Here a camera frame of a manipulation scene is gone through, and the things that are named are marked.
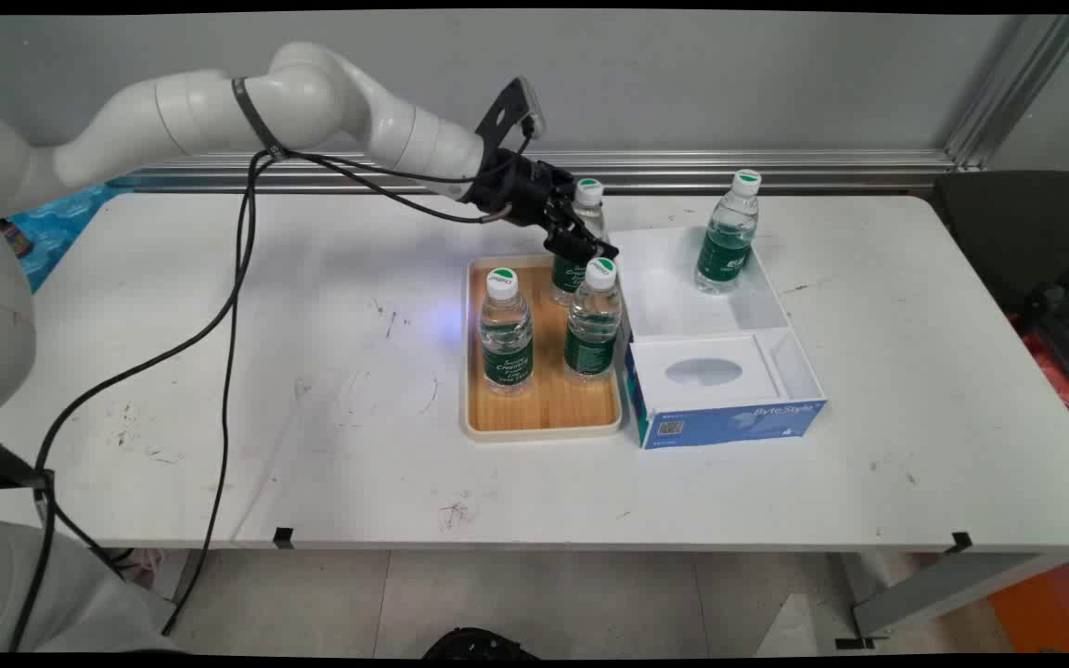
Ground orange box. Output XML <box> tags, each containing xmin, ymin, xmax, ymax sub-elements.
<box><xmin>989</xmin><ymin>554</ymin><xmax>1069</xmax><ymax>652</ymax></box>

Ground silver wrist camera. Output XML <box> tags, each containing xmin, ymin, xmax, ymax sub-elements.
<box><xmin>516</xmin><ymin>78</ymin><xmax>550</xmax><ymax>140</ymax></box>

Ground aluminium wall rail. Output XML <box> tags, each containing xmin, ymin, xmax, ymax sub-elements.
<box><xmin>108</xmin><ymin>148</ymin><xmax>964</xmax><ymax>195</ymax></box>

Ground black object on floor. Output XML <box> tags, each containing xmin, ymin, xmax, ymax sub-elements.
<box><xmin>423</xmin><ymin>627</ymin><xmax>537</xmax><ymax>661</ymax></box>

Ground dark printed can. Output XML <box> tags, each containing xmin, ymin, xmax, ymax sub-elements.
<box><xmin>0</xmin><ymin>218</ymin><xmax>35</xmax><ymax>262</ymax></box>

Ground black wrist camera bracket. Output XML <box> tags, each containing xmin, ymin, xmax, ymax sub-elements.
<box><xmin>475</xmin><ymin>77</ymin><xmax>535</xmax><ymax>157</ymax></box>

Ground black strap at robot base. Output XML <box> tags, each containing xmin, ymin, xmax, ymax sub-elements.
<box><xmin>0</xmin><ymin>430</ymin><xmax>55</xmax><ymax>495</ymax></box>

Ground aluminium corner post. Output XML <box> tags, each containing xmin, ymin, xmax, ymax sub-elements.
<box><xmin>943</xmin><ymin>14</ymin><xmax>1069</xmax><ymax>173</ymax></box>

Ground wooden tray with cream rim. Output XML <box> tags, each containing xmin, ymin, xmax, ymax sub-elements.
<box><xmin>460</xmin><ymin>254</ymin><xmax>626</xmax><ymax>443</ymax></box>

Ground white and blue cardboard box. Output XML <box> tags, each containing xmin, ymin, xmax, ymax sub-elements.
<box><xmin>607</xmin><ymin>225</ymin><xmax>829</xmax><ymax>452</ymax></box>

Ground black strap on arm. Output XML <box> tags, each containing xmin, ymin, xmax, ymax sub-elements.
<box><xmin>230</xmin><ymin>76</ymin><xmax>291</xmax><ymax>161</ymax></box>

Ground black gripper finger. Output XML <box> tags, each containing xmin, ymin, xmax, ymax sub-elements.
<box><xmin>544</xmin><ymin>221</ymin><xmax>621</xmax><ymax>266</ymax></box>
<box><xmin>555</xmin><ymin>190</ymin><xmax>602</xmax><ymax>235</ymax></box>

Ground grey table leg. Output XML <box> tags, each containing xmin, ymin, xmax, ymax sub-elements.
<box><xmin>836</xmin><ymin>551</ymin><xmax>1069</xmax><ymax>643</ymax></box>

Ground black cable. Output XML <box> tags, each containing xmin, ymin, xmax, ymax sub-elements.
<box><xmin>7</xmin><ymin>148</ymin><xmax>509</xmax><ymax>652</ymax></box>
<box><xmin>161</xmin><ymin>119</ymin><xmax>535</xmax><ymax>637</ymax></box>

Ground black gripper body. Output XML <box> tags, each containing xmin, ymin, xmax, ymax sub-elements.
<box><xmin>468</xmin><ymin>151</ymin><xmax>584</xmax><ymax>230</ymax></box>

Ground blue plastic packaging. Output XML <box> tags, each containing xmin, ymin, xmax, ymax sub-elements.
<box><xmin>6</xmin><ymin>181</ymin><xmax>134</xmax><ymax>294</ymax></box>

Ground green label water bottle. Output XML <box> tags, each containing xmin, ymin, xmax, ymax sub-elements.
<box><xmin>563</xmin><ymin>257</ymin><xmax>625</xmax><ymax>387</ymax></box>
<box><xmin>550</xmin><ymin>178</ymin><xmax>609</xmax><ymax>308</ymax></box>
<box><xmin>694</xmin><ymin>170</ymin><xmax>763</xmax><ymax>296</ymax></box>
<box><xmin>480</xmin><ymin>267</ymin><xmax>535</xmax><ymax>397</ymax></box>

